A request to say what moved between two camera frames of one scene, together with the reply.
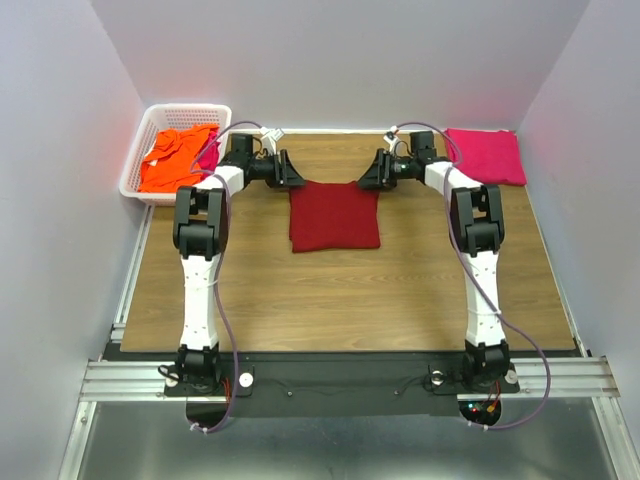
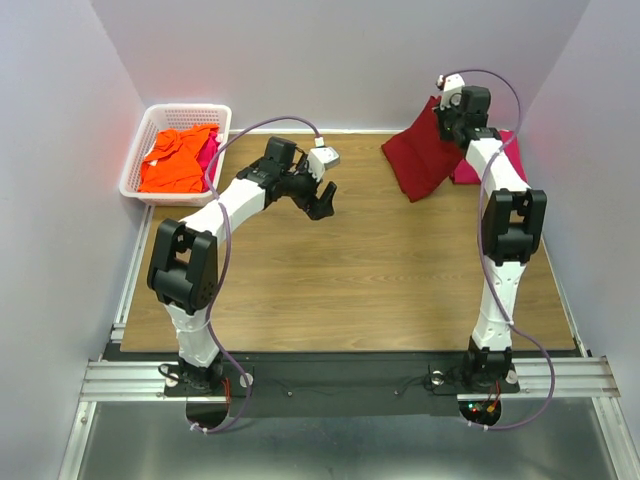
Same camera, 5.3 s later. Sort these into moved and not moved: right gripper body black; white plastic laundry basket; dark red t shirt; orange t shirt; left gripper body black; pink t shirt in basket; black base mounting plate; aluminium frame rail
Moved: dark red t shirt; left gripper body black; right gripper body black
Not moved: black base mounting plate; pink t shirt in basket; white plastic laundry basket; orange t shirt; aluminium frame rail
